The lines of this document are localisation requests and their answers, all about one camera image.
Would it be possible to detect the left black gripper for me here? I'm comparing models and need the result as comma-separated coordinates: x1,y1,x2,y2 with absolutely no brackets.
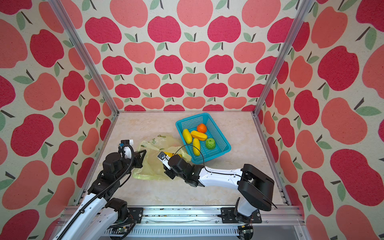
115,148,147,182

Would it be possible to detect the yellow plastic bag with fruit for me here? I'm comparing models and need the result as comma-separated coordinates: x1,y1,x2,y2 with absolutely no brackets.
133,134,192,181

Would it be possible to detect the yellow banana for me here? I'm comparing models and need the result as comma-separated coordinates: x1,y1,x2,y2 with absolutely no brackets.
191,131,208,141
193,139,201,156

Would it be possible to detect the yellow lemon fruit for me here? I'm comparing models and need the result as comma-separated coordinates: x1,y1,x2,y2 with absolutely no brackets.
182,129,193,144

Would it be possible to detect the green apple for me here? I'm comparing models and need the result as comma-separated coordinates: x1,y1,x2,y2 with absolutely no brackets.
205,138,216,150

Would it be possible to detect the orange fruit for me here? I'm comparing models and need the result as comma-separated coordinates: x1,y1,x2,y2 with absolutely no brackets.
197,124,208,134

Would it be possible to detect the turquoise plastic basket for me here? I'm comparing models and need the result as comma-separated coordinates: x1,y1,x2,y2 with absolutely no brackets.
176,113,232,164

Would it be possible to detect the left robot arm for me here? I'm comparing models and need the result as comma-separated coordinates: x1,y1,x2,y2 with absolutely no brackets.
54,146,147,240

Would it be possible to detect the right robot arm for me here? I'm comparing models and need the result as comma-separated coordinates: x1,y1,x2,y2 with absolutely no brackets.
158,152,275,223

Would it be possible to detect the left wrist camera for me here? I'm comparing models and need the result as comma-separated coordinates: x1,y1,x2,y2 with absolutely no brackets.
119,140,135,160

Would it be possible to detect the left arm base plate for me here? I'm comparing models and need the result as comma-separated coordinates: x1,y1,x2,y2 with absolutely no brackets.
101,206,144,225

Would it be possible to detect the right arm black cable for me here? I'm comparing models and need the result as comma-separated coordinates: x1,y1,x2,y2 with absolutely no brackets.
172,143,250,181

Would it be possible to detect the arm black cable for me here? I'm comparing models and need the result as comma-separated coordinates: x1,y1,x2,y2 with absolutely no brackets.
56,144,135,240
172,143,250,181

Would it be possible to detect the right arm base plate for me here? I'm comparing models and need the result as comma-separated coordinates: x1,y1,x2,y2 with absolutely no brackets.
219,207,263,224

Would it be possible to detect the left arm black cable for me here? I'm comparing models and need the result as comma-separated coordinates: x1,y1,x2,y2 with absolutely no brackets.
56,144,135,240

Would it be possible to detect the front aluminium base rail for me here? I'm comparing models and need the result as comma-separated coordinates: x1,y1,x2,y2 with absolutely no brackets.
49,205,311,240

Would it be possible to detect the left aluminium frame post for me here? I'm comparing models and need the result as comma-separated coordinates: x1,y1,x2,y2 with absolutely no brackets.
48,1,119,116

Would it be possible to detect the aluminium frame post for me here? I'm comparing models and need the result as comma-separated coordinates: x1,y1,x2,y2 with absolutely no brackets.
48,1,119,116
252,0,315,118

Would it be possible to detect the right aluminium frame post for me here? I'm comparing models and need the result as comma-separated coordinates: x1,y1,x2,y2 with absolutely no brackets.
252,0,315,118

